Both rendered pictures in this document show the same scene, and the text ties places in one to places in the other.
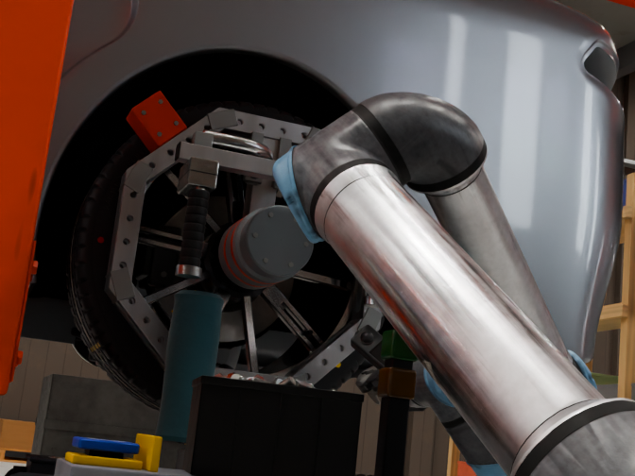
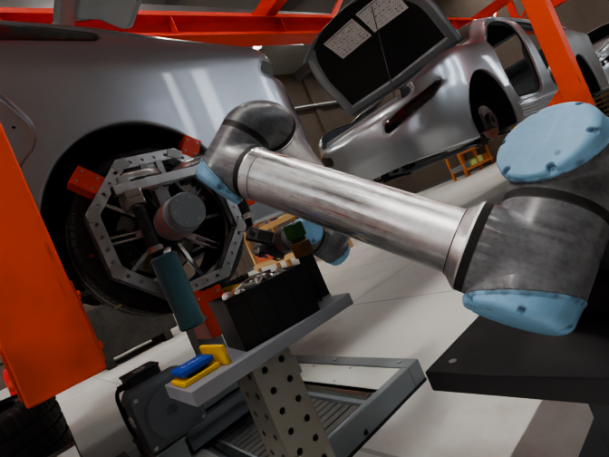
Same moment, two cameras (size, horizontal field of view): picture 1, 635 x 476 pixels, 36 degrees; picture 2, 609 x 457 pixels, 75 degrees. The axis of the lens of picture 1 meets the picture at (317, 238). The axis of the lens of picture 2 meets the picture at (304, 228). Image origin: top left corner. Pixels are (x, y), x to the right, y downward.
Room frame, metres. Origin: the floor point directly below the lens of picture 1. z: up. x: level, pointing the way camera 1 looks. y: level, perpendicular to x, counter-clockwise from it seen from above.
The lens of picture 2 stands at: (0.34, 0.18, 0.64)
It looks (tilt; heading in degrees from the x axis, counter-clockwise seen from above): 0 degrees down; 341
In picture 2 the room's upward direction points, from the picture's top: 23 degrees counter-clockwise
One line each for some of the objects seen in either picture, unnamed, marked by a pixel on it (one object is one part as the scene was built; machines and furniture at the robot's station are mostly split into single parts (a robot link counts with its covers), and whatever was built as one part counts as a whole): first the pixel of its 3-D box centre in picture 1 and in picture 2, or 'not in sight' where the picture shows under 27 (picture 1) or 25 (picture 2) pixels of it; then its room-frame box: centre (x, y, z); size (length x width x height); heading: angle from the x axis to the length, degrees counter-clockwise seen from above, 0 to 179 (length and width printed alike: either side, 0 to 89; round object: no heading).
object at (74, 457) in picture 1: (103, 460); (196, 374); (1.19, 0.22, 0.45); 0.08 x 0.08 x 0.01; 19
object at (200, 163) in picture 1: (197, 177); (131, 199); (1.64, 0.22, 0.93); 0.09 x 0.05 x 0.05; 19
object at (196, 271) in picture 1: (194, 230); (146, 227); (1.61, 0.21, 0.83); 0.04 x 0.04 x 0.16
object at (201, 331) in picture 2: not in sight; (207, 312); (1.92, 0.13, 0.48); 0.16 x 0.12 x 0.17; 19
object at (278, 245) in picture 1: (264, 248); (178, 217); (1.82, 0.10, 0.85); 0.21 x 0.14 x 0.14; 19
